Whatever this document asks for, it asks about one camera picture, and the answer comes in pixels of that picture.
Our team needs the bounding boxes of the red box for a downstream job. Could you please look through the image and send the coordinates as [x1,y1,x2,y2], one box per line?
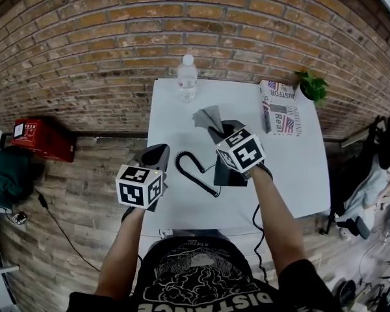
[10,118,77,164]

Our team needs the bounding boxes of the green plant in white pot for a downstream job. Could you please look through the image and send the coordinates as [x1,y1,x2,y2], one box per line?
[294,71,329,105]

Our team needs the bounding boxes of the person's black printed shirt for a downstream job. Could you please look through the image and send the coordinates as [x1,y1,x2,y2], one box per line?
[66,235,342,312]

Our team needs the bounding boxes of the small newspaper print box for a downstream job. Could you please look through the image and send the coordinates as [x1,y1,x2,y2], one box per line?
[259,79,296,101]

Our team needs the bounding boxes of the person's right forearm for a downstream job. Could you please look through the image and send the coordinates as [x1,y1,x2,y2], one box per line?
[248,170,305,282]

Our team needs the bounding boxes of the black floor power cable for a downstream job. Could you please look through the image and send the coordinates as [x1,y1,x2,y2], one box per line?
[34,188,101,272]

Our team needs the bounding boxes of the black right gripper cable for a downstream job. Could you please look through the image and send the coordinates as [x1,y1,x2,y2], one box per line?
[252,203,270,284]

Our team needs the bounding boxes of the person's left forearm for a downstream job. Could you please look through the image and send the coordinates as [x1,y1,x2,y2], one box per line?
[94,208,147,300]

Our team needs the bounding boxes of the person's grey jeans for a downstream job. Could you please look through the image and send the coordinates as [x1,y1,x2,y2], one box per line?
[149,228,231,243]

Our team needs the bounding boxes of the dark green bag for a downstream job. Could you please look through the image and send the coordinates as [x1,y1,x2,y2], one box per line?
[0,148,36,211]

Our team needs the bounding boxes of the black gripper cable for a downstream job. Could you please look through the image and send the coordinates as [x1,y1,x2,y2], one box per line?
[121,205,137,224]
[252,203,270,284]

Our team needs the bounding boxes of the black office chair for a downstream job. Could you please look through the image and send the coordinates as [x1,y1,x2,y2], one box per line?
[321,135,373,240]

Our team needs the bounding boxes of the clear plastic water bottle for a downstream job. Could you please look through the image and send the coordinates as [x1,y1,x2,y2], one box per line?
[176,54,198,103]

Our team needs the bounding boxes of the large newspaper print box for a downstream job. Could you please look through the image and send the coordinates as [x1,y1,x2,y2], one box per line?
[261,97,306,137]

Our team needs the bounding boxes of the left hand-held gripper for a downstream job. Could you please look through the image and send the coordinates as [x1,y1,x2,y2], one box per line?
[115,143,170,213]

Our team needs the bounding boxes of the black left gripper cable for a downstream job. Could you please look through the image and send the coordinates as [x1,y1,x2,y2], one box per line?
[121,205,137,224]

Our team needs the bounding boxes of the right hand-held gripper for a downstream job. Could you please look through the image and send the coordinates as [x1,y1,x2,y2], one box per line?
[207,121,274,183]

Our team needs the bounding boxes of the grey knit cloth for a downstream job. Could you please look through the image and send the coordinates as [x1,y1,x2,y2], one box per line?
[192,105,226,135]

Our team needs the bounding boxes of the light grey garment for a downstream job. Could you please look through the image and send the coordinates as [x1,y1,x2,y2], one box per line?
[337,161,390,230]

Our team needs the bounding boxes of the black coiled phone cord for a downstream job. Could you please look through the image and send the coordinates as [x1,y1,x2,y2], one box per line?
[175,153,221,198]

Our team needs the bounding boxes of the pale wooden board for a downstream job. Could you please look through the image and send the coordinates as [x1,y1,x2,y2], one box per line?
[339,123,378,149]

